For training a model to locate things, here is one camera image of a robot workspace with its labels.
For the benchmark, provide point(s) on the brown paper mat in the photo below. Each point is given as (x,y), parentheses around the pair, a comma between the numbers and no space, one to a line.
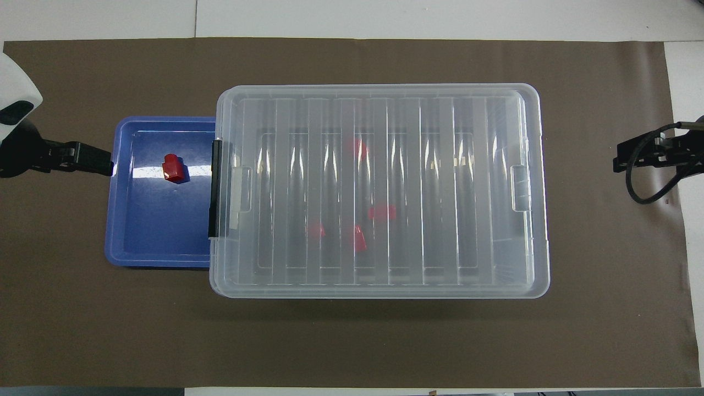
(165,330)

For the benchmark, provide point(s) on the blue plastic tray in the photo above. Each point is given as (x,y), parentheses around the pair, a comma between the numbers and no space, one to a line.
(154,225)

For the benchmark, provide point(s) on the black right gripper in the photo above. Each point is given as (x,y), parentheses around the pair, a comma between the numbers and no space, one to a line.
(679,151)

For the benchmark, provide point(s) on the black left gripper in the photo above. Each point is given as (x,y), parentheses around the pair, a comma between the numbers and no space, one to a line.
(27,157)

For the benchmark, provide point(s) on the clear ribbed plastic lid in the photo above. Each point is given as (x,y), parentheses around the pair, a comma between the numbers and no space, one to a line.
(528,137)

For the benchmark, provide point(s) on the clear plastic storage box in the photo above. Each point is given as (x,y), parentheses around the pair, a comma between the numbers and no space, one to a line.
(363,181)

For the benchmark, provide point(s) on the red toy block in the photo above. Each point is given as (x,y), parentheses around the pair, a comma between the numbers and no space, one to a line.
(357,148)
(316,231)
(382,213)
(357,239)
(174,169)

